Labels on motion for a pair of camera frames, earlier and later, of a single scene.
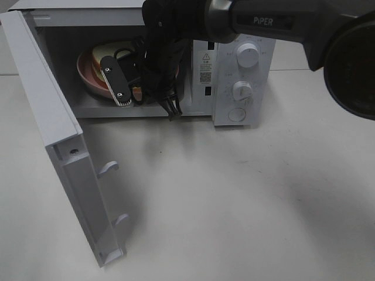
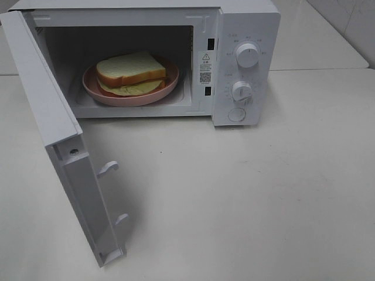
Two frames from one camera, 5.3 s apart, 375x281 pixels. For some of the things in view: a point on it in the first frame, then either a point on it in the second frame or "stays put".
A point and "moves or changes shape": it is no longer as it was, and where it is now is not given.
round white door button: (237, 114) stays put
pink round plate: (88, 77) to (169, 86)
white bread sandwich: (105, 49) moves or changes shape
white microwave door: (81, 185) stays put
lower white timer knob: (242, 91) stays put
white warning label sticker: (205, 68) stays put
